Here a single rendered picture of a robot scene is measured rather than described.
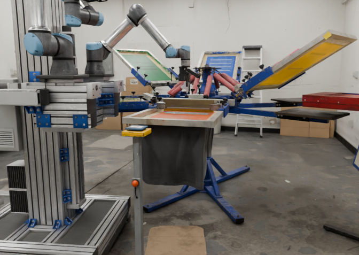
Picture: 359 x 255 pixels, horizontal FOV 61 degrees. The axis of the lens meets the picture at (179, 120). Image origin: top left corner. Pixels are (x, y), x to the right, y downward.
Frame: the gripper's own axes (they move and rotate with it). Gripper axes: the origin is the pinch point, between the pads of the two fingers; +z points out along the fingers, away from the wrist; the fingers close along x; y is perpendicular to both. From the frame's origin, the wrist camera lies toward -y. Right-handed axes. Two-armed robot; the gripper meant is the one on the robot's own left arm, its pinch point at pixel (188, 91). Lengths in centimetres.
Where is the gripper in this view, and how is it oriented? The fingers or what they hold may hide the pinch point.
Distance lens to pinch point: 244.1
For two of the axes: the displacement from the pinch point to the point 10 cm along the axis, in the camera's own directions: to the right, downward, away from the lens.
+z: 0.2, 9.9, 1.6
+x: -2.4, 1.6, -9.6
